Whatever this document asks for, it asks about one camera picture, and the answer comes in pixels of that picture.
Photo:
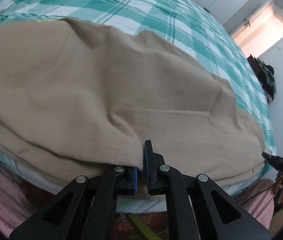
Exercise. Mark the pile of dark clothes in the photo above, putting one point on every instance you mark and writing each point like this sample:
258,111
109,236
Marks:
266,77

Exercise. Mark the teal plaid bed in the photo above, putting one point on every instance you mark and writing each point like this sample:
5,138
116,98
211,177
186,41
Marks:
181,23

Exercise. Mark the patterned dark rug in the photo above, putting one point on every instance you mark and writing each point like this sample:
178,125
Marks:
141,226

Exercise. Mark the white door with handle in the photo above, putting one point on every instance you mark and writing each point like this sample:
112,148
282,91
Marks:
262,30

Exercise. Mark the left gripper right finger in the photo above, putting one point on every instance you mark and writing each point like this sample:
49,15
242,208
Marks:
197,207

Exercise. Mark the pink dotted pajama leg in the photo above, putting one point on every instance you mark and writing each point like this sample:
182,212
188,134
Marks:
18,200

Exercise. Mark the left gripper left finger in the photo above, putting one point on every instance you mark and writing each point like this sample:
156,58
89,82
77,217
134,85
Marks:
84,209

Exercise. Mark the khaki beige pants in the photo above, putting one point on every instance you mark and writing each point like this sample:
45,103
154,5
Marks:
77,97

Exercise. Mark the dark wooden nightstand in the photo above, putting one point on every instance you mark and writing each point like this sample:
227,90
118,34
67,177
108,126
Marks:
254,65

